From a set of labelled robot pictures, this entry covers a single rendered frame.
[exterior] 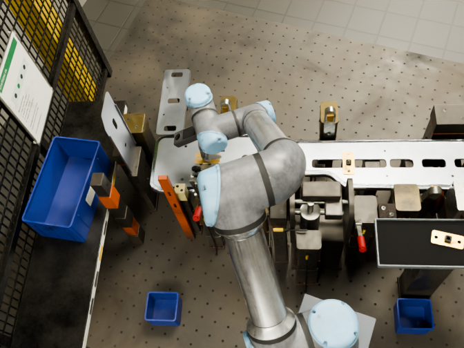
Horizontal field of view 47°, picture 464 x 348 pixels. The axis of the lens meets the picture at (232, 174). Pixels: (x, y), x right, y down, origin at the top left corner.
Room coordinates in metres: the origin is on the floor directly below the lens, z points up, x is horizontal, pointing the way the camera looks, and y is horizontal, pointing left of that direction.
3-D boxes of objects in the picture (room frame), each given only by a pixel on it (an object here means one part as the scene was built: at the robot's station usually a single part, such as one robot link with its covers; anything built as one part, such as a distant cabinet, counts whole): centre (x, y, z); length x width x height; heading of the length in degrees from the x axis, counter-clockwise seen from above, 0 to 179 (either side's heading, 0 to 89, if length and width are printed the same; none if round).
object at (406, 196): (0.58, -0.50, 0.89); 0.12 x 0.08 x 0.38; 165
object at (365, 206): (0.58, -0.36, 0.89); 0.12 x 0.07 x 0.38; 165
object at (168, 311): (0.53, 0.34, 0.74); 0.11 x 0.10 x 0.09; 75
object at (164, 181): (0.79, 0.20, 0.95); 0.03 x 0.01 x 0.50; 75
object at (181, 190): (0.81, 0.17, 0.88); 0.04 x 0.04 x 0.37; 75
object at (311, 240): (0.52, -0.17, 0.89); 0.09 x 0.08 x 0.38; 165
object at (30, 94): (1.15, 0.58, 1.30); 0.23 x 0.02 x 0.31; 165
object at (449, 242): (0.42, -0.53, 1.17); 0.08 x 0.04 x 0.01; 63
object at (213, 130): (0.81, 0.02, 1.35); 0.11 x 0.11 x 0.08; 5
